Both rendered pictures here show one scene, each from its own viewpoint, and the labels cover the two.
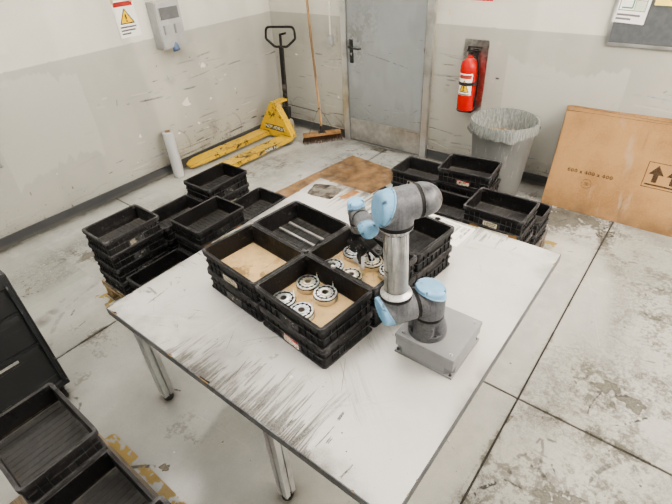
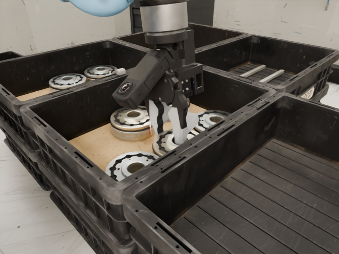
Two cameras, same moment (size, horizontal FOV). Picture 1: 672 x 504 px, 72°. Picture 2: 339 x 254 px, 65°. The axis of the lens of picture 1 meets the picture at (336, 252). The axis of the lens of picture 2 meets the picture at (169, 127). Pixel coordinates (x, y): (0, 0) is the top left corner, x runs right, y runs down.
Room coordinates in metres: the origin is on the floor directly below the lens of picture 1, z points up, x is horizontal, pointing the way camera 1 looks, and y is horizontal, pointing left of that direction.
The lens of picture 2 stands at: (1.66, -0.57, 1.15)
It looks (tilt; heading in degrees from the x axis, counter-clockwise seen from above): 32 degrees down; 89
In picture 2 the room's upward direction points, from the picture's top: straight up
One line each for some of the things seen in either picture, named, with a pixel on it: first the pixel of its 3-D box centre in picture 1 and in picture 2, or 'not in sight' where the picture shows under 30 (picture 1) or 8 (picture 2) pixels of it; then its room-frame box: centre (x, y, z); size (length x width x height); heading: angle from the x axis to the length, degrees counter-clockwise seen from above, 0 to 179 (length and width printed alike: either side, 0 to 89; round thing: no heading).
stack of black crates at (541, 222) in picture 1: (515, 220); not in sight; (2.85, -1.35, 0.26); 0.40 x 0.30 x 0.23; 50
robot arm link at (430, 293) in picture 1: (428, 298); not in sight; (1.28, -0.33, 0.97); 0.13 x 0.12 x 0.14; 106
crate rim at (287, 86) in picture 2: (300, 225); (261, 58); (1.93, 0.17, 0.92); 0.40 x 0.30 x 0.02; 44
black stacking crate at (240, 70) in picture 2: (301, 234); (258, 75); (1.93, 0.17, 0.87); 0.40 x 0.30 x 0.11; 44
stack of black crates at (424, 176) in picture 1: (420, 186); not in sight; (3.37, -0.73, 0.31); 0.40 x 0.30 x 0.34; 50
